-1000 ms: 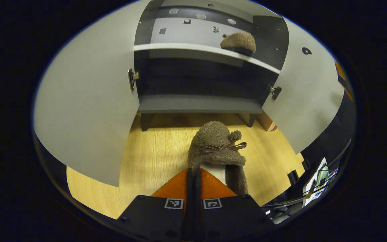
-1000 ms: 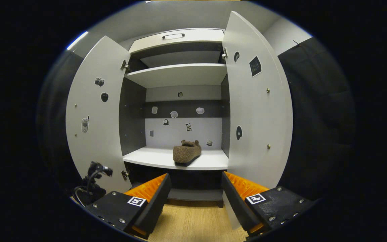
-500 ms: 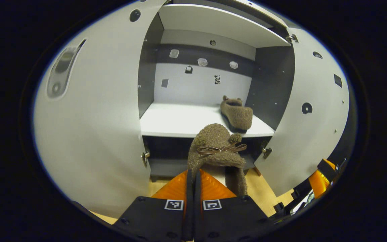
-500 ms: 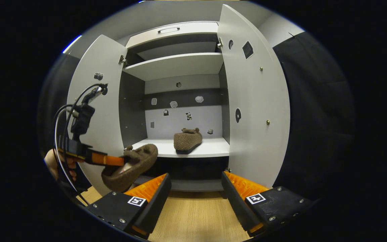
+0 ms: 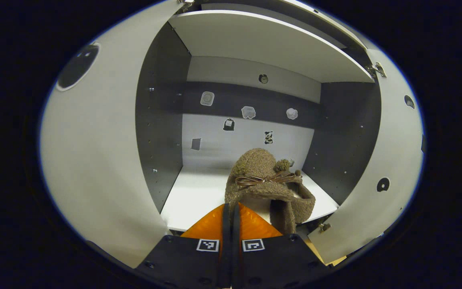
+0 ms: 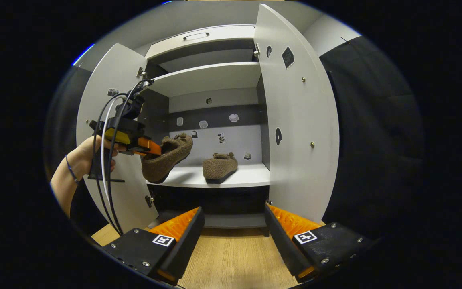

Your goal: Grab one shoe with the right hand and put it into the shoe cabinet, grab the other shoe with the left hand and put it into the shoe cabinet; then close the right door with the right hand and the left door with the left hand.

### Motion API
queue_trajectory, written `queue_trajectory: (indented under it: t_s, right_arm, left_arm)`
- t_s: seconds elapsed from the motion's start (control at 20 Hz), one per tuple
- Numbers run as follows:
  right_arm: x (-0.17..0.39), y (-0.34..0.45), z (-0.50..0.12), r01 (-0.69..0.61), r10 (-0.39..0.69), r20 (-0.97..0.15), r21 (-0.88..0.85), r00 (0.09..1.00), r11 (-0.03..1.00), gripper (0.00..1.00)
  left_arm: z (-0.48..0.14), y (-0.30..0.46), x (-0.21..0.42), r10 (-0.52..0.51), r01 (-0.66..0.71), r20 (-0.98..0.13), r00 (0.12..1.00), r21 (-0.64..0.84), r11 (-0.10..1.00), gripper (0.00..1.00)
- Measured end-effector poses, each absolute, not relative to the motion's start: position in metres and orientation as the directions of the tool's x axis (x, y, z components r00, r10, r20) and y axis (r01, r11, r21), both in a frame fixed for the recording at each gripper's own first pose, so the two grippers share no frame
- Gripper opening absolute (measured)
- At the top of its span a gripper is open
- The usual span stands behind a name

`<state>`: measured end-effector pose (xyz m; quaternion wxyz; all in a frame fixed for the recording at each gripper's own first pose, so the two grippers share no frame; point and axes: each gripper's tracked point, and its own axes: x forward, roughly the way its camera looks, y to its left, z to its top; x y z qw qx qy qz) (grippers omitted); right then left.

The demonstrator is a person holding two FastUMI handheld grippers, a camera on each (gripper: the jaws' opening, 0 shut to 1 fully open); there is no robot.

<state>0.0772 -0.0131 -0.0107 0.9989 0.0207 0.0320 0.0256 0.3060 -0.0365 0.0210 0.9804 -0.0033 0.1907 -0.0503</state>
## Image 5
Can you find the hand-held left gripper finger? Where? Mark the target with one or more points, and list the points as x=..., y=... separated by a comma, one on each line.
x=225, y=261
x=236, y=261

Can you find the brown fuzzy shoe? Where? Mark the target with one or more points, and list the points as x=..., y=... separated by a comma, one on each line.
x=255, y=164

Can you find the white cabinet door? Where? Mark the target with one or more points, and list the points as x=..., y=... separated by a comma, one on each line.
x=391, y=152
x=102, y=160

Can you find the white shoe cabinet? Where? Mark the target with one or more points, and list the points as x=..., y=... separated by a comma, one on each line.
x=255, y=48

